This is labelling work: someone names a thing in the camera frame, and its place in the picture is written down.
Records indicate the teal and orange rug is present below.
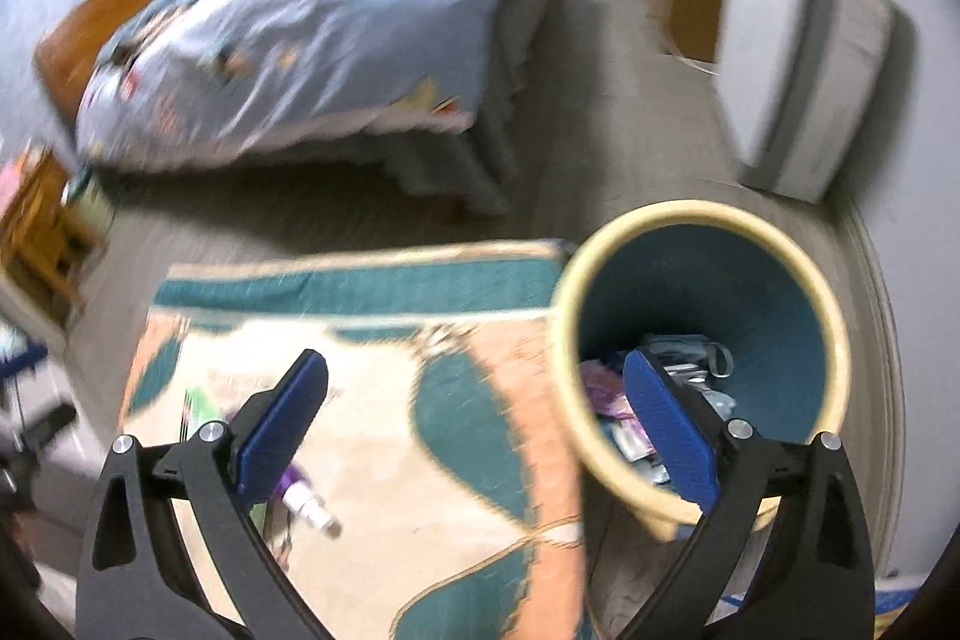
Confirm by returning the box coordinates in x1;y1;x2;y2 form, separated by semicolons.
118;238;592;640

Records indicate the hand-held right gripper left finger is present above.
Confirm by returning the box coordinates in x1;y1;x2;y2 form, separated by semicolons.
75;348;332;640

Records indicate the teal bin with yellow rim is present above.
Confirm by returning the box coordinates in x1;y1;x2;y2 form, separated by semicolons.
550;199;853;542

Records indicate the bed with grey skirt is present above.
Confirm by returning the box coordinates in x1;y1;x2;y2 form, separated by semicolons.
373;0;572;218

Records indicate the wooden headboard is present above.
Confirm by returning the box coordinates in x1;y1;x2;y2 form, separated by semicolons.
33;0;260;121

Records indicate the white standing air conditioner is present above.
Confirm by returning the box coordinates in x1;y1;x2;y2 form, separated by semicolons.
712;0;899;205

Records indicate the green wrapper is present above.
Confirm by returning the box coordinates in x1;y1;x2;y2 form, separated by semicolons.
182;385;209;440

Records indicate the wooden stool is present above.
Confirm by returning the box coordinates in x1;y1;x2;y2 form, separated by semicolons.
0;147;110;332

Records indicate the bed with blue quilt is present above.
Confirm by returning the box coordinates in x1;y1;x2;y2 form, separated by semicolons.
75;0;557;173

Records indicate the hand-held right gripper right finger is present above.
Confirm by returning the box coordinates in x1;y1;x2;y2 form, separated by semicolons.
613;346;877;640

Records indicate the purple wrapper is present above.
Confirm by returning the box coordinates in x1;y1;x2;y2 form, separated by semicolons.
581;361;637;420

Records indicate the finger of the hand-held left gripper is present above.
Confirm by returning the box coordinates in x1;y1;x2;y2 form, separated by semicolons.
0;401;79;515

